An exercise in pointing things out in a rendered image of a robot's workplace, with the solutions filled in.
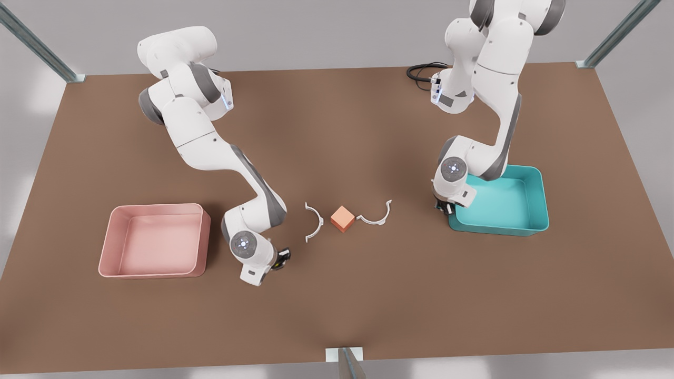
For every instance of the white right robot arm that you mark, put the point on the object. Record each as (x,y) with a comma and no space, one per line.
(192,126)

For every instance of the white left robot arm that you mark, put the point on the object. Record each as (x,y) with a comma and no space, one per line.
(497,68)

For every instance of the teal blue storage box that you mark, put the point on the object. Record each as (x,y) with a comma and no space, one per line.
(505,205)

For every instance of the pink storage box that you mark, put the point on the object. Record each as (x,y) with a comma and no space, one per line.
(154,242)

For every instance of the orange cube block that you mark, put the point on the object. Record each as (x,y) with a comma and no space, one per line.
(342,218)

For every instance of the silver frame post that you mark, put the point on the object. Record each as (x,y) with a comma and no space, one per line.
(616,34)
(347,363)
(39,48)

